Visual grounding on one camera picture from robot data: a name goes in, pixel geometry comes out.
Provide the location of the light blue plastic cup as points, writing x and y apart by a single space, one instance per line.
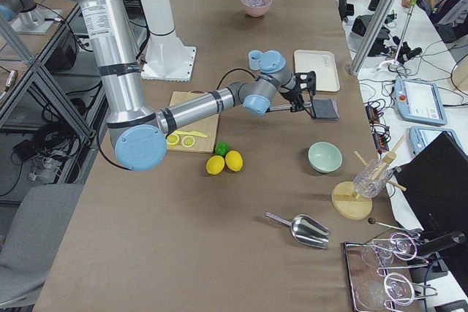
254 59

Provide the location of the grey folded cloth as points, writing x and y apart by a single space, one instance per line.
325 109

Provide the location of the steel muddler black tip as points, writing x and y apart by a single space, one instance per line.
277 108

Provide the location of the cream rabbit tray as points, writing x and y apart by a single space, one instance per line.
323 64

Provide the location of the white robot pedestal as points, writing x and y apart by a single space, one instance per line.
166 58

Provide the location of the green lime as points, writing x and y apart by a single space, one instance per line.
222 149

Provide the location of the black wooden glass tray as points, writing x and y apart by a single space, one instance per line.
359 272

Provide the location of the pink bowl of ice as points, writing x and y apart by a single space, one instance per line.
256 8

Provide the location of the aluminium frame post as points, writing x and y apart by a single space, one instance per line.
371 34

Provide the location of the mint green bowl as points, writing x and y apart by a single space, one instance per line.
324 157

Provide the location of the black monitor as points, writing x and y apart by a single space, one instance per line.
435 198

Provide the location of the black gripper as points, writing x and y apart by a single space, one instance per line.
296 99

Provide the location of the yellow plastic knife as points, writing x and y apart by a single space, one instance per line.
191 133

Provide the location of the clear wine glass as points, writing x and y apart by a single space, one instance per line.
381 252
391 293

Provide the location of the clear glass on stand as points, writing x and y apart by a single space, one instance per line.
372 179

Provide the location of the steel ice scoop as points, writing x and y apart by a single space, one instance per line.
305 230

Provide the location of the blue teach pendant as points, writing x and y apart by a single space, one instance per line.
420 137
419 101

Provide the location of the wooden cup tree stand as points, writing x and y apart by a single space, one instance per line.
346 199

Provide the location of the yellow lemon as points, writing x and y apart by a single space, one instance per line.
215 165
234 160

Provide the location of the lemon slice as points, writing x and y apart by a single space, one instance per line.
173 140
188 141

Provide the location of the wooden cutting board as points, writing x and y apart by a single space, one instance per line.
207 126

